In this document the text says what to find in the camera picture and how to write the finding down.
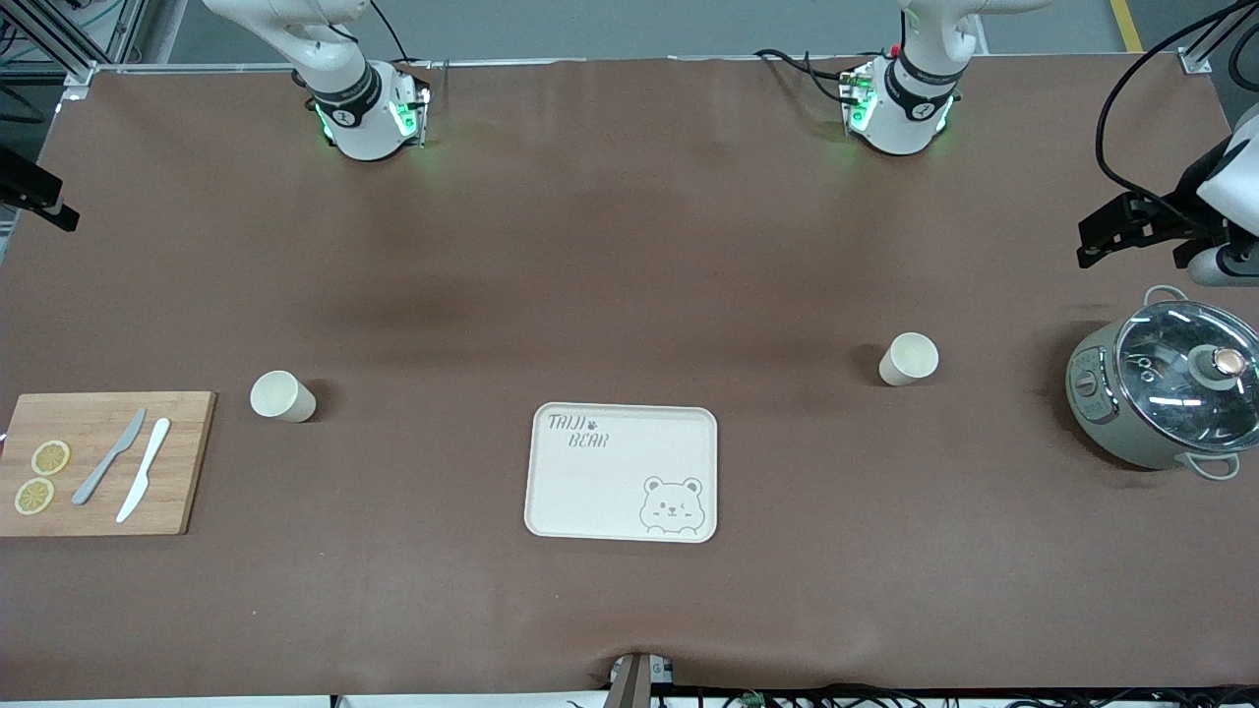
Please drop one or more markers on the brown table cover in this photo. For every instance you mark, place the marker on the brown table cover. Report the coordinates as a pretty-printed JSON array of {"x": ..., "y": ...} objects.
[{"x": 629, "y": 246}]

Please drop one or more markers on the glass pot lid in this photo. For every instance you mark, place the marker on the glass pot lid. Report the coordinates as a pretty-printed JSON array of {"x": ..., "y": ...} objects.
[{"x": 1170, "y": 374}]

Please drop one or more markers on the grey-green electric cooking pot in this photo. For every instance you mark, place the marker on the grey-green electric cooking pot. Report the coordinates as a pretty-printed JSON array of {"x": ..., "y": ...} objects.
[{"x": 1097, "y": 413}]

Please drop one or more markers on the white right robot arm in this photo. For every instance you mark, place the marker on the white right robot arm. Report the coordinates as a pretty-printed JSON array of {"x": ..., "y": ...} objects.
[{"x": 344, "y": 59}]

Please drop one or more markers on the bamboo cutting board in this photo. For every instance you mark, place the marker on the bamboo cutting board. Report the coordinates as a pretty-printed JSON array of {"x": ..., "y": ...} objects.
[{"x": 187, "y": 472}]

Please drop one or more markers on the white plastic knife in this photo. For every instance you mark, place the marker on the white plastic knife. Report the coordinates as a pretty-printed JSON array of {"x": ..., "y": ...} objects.
[{"x": 146, "y": 467}]

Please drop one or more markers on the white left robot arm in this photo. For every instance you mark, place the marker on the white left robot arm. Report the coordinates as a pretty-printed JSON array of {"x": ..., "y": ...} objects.
[{"x": 925, "y": 59}]

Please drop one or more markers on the cream bear print tray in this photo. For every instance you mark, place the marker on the cream bear print tray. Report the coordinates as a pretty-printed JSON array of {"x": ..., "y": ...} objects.
[{"x": 620, "y": 492}]

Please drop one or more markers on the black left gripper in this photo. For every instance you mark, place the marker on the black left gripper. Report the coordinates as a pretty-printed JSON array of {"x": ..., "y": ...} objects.
[{"x": 1183, "y": 209}]

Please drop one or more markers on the white IKEA cup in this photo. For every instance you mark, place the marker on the white IKEA cup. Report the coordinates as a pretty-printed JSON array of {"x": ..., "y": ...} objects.
[
  {"x": 280, "y": 395},
  {"x": 907, "y": 359}
]

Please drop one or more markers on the aluminium frame strut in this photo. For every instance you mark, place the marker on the aluminium frame strut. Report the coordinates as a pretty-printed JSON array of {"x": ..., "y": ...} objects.
[
  {"x": 59, "y": 39},
  {"x": 1215, "y": 44}
]

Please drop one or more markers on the table edge camera bracket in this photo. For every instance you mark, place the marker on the table edge camera bracket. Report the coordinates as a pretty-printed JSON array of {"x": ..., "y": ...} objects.
[{"x": 634, "y": 680}]

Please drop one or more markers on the grey plastic knife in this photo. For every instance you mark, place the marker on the grey plastic knife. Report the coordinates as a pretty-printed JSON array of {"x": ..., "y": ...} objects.
[{"x": 106, "y": 460}]

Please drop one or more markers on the yellow lemon slice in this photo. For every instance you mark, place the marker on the yellow lemon slice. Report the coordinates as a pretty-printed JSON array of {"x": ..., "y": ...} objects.
[
  {"x": 51, "y": 457},
  {"x": 34, "y": 497}
]

